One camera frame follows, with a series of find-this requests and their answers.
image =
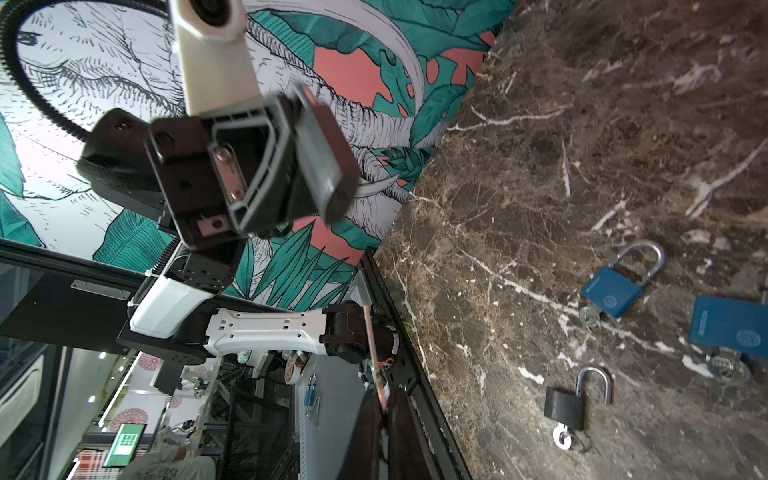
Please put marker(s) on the green lit screen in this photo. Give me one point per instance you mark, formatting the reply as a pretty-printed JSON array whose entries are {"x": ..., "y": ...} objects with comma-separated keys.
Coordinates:
[{"x": 124, "y": 446}]

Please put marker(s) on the small black padlock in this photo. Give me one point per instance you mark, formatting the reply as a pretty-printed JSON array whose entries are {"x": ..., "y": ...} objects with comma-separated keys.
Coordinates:
[
  {"x": 567, "y": 409},
  {"x": 325, "y": 158}
]

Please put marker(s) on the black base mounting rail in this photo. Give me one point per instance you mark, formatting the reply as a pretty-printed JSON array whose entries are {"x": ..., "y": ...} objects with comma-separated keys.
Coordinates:
[{"x": 409, "y": 375}]

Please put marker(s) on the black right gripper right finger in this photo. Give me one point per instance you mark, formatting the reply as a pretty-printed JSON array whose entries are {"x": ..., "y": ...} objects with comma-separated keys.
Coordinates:
[{"x": 409, "y": 453}]

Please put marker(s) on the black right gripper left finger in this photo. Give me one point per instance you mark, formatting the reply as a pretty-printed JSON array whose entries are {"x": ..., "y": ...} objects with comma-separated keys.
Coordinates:
[{"x": 364, "y": 451}]

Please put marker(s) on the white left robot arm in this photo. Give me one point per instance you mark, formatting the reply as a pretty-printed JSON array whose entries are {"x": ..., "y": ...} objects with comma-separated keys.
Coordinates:
[{"x": 177, "y": 311}]

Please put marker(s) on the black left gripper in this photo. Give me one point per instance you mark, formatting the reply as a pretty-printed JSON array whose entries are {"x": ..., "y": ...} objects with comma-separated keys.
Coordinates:
[{"x": 229, "y": 175}]

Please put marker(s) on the blue padlock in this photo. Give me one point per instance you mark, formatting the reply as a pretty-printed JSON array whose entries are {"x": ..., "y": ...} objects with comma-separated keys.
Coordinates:
[
  {"x": 733, "y": 331},
  {"x": 609, "y": 293}
]

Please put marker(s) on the person in grey shirt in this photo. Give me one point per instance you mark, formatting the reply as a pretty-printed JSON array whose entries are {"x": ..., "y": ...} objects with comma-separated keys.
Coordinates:
[{"x": 170, "y": 463}]

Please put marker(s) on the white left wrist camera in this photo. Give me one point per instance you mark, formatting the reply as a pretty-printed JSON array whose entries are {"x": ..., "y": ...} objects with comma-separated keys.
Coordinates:
[{"x": 217, "y": 74}]

